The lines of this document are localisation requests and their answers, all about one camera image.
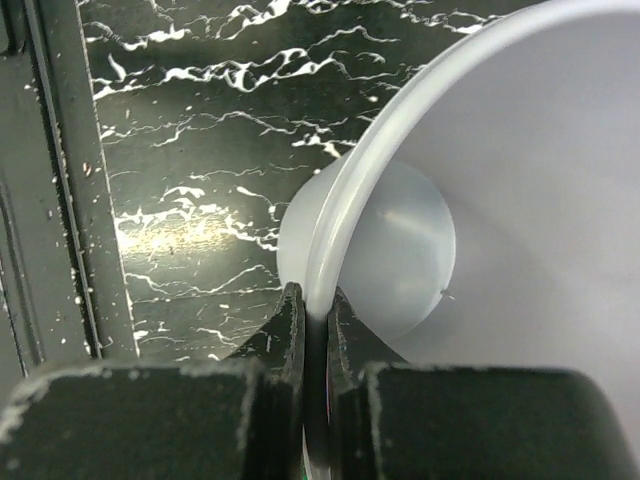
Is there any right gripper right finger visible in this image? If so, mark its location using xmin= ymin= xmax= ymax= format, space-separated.
xmin=327 ymin=291 xmax=639 ymax=479

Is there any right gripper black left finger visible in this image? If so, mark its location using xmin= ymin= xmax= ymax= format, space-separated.
xmin=1 ymin=283 xmax=305 ymax=479

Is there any grey plastic trash bin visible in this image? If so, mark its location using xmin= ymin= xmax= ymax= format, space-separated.
xmin=277 ymin=1 xmax=639 ymax=443

